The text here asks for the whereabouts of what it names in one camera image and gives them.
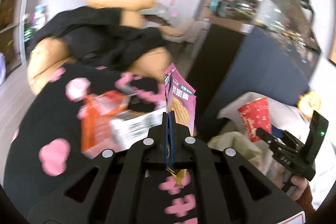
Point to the purple chip packet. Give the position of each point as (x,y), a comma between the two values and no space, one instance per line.
(180,98)

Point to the red paper cup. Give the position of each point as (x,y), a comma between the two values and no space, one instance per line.
(254,115)

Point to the yellow duck plush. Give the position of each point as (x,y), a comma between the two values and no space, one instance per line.
(308,103)

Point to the yellow trash bag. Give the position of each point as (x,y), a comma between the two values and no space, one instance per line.
(241,144)

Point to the person right hand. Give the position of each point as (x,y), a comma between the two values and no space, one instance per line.
(295,187)

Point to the fish tank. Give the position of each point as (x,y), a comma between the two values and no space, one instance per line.
(284,21)

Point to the black jacket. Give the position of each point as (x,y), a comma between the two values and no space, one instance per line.
(96,37)

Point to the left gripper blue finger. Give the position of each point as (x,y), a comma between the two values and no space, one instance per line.
(172,146)
(167,139)

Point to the yellow snack wrapper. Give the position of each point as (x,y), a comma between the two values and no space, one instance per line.
(179,175)

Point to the orange sofa chair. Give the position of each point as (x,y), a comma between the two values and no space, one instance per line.
(51,53)

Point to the wooden shelf unit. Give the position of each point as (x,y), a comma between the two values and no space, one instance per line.
(10,18)

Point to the green white milk carton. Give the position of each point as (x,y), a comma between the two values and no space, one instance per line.
(129,127)

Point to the dark blue cloth cover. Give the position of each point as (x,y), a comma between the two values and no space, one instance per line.
(259,66)

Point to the orange plastic tissue bag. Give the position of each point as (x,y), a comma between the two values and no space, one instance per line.
(95,117)

